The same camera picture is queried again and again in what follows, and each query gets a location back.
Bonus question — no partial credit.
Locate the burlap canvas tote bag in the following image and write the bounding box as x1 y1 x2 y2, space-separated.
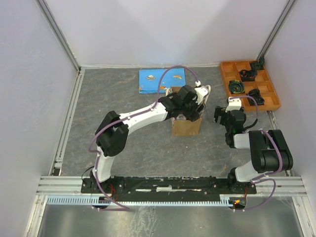
165 85 211 136

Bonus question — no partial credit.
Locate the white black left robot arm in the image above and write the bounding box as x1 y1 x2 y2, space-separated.
89 85 211 193

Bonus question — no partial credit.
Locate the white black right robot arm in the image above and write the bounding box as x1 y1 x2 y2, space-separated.
214 106 293 193

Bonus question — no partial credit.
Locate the blue-yellow rolled sock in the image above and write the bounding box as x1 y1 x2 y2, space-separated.
228 80 245 94

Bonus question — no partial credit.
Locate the black rolled sock front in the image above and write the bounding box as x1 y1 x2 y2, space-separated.
247 88 265 106

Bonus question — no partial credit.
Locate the black rolled sock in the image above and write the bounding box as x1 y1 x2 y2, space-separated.
239 70 258 82
247 88 265 106

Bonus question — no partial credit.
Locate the orange wooden compartment tray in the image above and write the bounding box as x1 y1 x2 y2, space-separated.
219 60 281 111

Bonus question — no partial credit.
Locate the blue space-print cloth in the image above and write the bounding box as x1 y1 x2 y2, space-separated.
138 67 187 95

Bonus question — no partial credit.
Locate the black rolled sock middle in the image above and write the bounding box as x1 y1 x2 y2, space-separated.
239 70 258 82

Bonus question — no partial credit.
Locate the dark rolled sock back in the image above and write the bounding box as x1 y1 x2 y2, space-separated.
249 61 264 71

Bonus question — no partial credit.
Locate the dark sock in corner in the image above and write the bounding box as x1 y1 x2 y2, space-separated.
258 56 265 65

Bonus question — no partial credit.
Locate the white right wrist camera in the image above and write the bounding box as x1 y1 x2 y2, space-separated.
225 97 242 113

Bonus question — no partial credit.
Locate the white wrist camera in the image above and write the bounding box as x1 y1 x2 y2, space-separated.
194 80 210 104
225 97 242 113

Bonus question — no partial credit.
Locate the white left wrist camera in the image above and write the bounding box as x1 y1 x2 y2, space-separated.
194 80 210 104

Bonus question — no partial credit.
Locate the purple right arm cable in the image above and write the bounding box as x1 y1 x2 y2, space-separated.
231 95 284 213

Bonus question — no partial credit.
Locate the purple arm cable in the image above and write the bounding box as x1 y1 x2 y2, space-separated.
88 65 201 211
231 95 284 213

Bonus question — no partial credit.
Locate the light blue cable duct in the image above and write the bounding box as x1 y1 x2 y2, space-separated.
46 194 234 205

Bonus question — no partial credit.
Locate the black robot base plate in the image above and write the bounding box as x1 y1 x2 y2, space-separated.
80 175 258 201

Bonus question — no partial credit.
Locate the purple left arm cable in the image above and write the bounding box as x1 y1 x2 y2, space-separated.
88 65 201 211

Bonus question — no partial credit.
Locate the aluminium frame rail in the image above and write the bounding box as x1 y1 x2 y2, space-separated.
36 176 307 197

